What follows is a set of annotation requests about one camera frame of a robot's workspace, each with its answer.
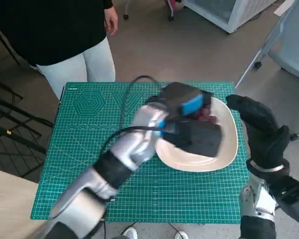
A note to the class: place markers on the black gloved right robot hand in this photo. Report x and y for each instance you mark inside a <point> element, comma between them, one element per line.
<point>261,124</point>

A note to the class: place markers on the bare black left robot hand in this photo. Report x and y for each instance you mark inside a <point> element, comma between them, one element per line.
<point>179,99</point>

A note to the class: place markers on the red toy grape bunch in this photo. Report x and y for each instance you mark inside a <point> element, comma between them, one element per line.
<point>206,115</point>

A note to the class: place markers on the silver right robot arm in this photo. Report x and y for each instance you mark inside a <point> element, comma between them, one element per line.
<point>259,206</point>

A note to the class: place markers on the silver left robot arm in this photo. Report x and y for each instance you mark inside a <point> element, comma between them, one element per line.
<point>129,142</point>

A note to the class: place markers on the grey mesh office chair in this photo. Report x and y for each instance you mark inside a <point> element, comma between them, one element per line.
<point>294,49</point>

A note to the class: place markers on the chair base with casters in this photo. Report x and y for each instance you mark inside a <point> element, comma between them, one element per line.
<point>170,10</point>

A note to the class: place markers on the green cutting mat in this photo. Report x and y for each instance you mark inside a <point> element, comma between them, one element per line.
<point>164,194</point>

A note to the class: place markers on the white mesh cabinet on wheels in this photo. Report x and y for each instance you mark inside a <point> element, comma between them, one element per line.
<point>226,12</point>

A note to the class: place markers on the person's hand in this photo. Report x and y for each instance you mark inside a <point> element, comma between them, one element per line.
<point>111,20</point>

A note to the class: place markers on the white shoe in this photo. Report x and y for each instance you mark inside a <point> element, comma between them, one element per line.
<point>130,234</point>
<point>181,235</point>

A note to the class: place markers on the person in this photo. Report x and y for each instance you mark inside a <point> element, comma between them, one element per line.
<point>44,30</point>

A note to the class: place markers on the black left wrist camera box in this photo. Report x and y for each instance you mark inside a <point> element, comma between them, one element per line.
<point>199,138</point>

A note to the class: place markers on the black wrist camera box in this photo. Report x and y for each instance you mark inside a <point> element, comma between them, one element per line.
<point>199,138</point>
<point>296,199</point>

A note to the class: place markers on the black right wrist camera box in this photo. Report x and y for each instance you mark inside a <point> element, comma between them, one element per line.
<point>296,199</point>

